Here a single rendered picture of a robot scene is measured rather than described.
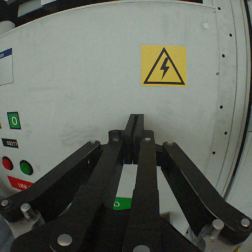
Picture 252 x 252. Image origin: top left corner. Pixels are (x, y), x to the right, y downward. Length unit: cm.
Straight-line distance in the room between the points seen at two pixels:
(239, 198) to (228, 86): 33
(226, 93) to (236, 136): 11
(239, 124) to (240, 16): 25
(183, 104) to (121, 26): 12
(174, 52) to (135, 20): 6
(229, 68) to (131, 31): 23
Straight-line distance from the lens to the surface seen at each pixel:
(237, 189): 50
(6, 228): 62
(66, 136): 25
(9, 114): 31
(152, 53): 20
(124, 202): 29
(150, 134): 16
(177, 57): 20
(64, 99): 23
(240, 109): 40
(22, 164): 33
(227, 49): 37
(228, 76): 37
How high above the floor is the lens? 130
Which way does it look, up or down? 19 degrees down
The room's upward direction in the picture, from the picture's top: 2 degrees counter-clockwise
